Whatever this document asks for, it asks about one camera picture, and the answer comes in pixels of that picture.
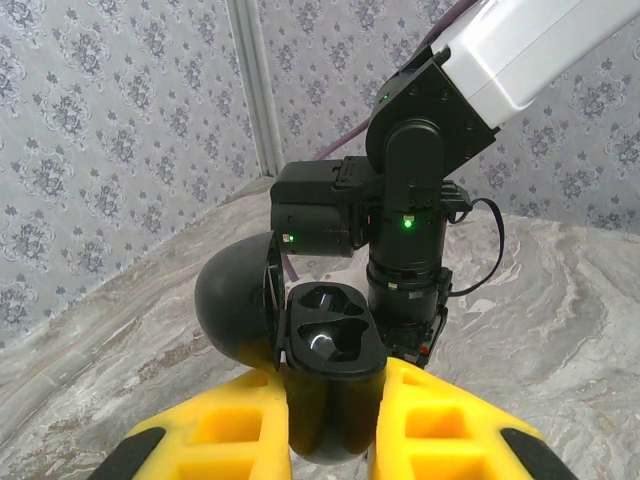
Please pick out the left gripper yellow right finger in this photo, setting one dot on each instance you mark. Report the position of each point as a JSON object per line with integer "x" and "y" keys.
{"x": 435, "y": 430}

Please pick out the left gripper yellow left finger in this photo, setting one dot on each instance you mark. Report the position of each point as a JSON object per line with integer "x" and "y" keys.
{"x": 235, "y": 440}

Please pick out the black earbuds charging case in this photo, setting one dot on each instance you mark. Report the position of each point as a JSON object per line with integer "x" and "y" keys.
{"x": 240, "y": 300}

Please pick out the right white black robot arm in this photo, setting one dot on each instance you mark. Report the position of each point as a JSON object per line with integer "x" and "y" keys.
{"x": 525, "y": 50}

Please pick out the aluminium corner post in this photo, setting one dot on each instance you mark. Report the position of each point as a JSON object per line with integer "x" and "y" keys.
{"x": 257, "y": 75}

